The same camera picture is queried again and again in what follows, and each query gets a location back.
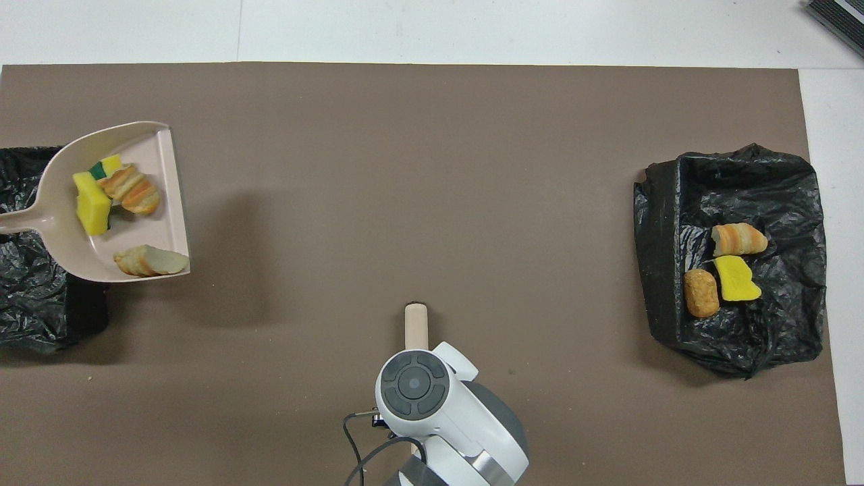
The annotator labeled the brown peanut shaped bread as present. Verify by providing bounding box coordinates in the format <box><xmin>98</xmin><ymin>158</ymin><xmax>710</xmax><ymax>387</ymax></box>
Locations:
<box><xmin>683</xmin><ymin>268</ymin><xmax>721</xmax><ymax>319</ymax></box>

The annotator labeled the dark ridged panel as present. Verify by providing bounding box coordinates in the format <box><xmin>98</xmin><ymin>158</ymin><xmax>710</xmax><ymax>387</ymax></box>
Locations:
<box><xmin>805</xmin><ymin>0</ymin><xmax>864</xmax><ymax>58</ymax></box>

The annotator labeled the beige hand brush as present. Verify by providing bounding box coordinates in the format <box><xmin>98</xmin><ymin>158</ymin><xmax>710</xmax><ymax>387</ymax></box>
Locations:
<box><xmin>404</xmin><ymin>303</ymin><xmax>429</xmax><ymax>352</ymax></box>

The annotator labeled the embossed yellow sponge piece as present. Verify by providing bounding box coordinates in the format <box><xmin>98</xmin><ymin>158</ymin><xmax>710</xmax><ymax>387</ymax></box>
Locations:
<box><xmin>72</xmin><ymin>171</ymin><xmax>113</xmax><ymax>237</ymax></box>

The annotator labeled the brown table mat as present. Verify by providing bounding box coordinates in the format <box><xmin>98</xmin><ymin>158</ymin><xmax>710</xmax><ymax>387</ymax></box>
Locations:
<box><xmin>0</xmin><ymin>62</ymin><xmax>848</xmax><ymax>486</ymax></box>

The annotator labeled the black bag lined pink bin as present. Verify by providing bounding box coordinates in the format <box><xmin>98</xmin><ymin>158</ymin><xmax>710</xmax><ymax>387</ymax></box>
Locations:
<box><xmin>0</xmin><ymin>146</ymin><xmax>110</xmax><ymax>355</ymax></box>

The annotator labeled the striped croissant piece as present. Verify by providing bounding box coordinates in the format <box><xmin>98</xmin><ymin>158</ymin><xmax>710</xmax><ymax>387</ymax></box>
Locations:
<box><xmin>711</xmin><ymin>222</ymin><xmax>769</xmax><ymax>258</ymax></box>
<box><xmin>98</xmin><ymin>164</ymin><xmax>161</xmax><ymax>216</ymax></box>
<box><xmin>113</xmin><ymin>244</ymin><xmax>190</xmax><ymax>278</ymax></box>

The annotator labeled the green and yellow sponge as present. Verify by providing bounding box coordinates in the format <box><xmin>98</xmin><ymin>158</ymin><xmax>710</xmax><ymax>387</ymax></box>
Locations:
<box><xmin>89</xmin><ymin>154</ymin><xmax>126</xmax><ymax>182</ymax></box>

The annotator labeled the plain yellow sponge piece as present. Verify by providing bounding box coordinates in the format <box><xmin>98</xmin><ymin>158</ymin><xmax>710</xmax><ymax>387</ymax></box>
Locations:
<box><xmin>713</xmin><ymin>254</ymin><xmax>763</xmax><ymax>302</ymax></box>

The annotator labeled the beige plastic dustpan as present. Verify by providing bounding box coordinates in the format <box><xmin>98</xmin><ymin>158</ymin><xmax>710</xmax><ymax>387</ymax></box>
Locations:
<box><xmin>0</xmin><ymin>121</ymin><xmax>191</xmax><ymax>284</ymax></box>

